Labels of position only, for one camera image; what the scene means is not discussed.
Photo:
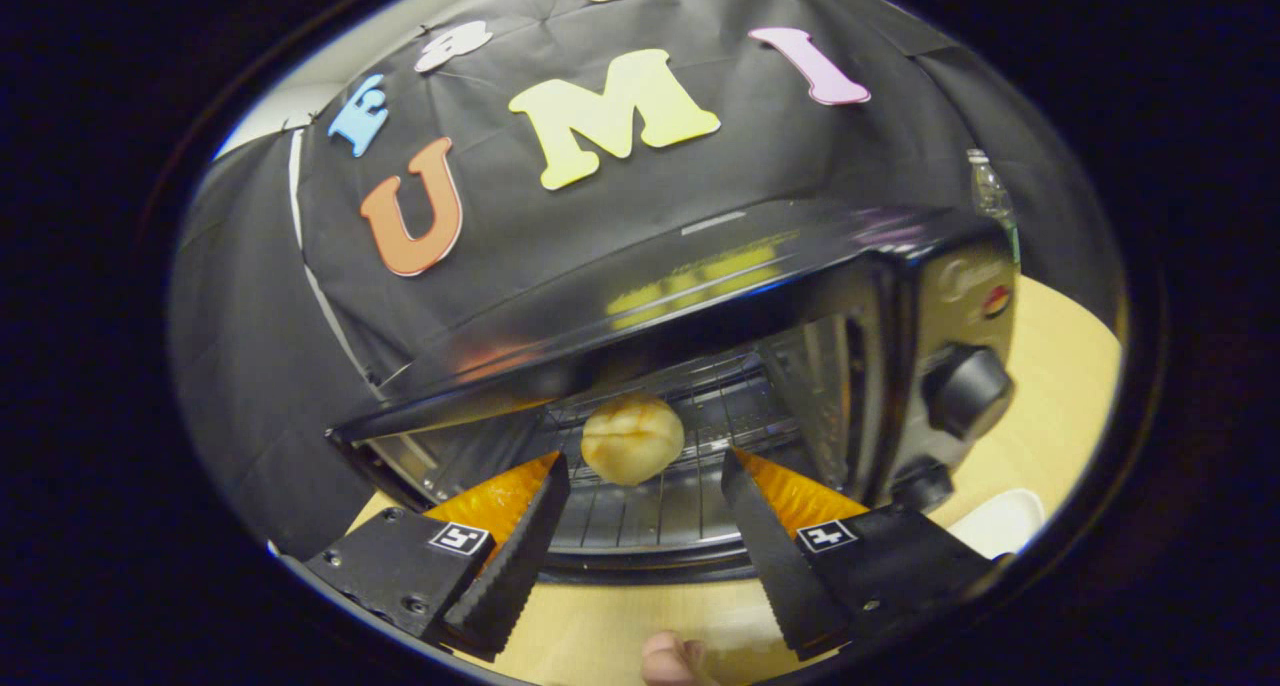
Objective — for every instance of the black electric oven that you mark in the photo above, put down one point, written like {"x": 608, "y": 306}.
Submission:
{"x": 700, "y": 286}

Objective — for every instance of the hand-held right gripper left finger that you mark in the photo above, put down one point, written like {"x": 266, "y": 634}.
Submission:
{"x": 515, "y": 561}

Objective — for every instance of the round bread roll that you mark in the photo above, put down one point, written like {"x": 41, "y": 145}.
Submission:
{"x": 633, "y": 439}

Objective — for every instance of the clear plastic water bottle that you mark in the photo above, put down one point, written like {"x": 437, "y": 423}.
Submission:
{"x": 992, "y": 196}

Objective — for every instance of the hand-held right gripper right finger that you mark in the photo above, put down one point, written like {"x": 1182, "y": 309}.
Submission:
{"x": 770, "y": 551}

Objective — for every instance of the white square plate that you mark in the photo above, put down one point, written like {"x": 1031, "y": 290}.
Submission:
{"x": 1000, "y": 521}

